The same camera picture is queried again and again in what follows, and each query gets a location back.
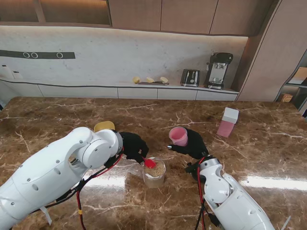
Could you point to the white counter with drawers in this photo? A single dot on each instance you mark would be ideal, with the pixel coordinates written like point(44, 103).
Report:
point(136, 93)

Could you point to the black and silver toaster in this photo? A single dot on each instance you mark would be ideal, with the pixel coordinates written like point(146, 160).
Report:
point(190, 77)

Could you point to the white wall device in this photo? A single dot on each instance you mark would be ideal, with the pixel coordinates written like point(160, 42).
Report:
point(3, 70)
point(17, 75)

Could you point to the pink container with white lid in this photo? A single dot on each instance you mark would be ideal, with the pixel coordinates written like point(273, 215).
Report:
point(227, 122)

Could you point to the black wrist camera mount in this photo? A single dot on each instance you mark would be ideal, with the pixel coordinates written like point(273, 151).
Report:
point(191, 168)
point(111, 163)

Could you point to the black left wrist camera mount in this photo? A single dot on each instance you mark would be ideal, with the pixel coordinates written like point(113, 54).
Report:
point(111, 163)

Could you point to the red plastic spoon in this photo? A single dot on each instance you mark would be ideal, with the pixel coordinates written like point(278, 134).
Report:
point(149, 163)

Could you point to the pink measuring cup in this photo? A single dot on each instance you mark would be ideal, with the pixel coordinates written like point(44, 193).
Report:
point(179, 136)

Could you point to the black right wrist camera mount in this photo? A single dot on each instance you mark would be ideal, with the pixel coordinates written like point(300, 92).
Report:
point(191, 168)

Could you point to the yellow lemon piece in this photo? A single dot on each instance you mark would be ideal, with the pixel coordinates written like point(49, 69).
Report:
point(150, 80)
point(136, 80)
point(164, 79)

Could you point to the clear grain jar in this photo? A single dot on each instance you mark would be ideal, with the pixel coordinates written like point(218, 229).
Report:
point(154, 177)

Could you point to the tan book on shelf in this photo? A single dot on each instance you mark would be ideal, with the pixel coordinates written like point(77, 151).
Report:
point(301, 75)

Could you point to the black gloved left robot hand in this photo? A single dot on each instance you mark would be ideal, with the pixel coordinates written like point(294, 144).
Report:
point(134, 146)

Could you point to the dark open shelf unit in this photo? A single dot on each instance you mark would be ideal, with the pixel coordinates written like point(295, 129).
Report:
point(301, 93)

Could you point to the black espresso machine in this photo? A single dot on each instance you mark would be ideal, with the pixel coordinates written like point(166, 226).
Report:
point(218, 69)

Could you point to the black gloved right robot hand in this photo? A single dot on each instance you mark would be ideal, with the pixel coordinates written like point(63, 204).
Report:
point(195, 145)

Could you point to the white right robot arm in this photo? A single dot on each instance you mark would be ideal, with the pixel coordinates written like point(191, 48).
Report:
point(230, 198)

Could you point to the black wall power strip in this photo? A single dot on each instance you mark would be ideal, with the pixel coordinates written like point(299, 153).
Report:
point(48, 55)

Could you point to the yellow plastic bowl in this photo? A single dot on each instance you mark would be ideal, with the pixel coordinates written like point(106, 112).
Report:
point(103, 125)

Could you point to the tall brown cabinet panel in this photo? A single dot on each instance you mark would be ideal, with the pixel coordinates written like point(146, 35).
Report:
point(263, 60)

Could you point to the brown wall cabinets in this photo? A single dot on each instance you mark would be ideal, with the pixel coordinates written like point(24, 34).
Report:
point(182, 16)

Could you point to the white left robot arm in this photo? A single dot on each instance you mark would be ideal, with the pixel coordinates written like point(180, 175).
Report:
point(52, 172)

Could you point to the small wooden box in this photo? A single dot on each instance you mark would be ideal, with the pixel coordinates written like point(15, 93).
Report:
point(286, 97)

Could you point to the dark cutting board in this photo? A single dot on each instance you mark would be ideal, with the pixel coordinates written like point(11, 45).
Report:
point(148, 83)

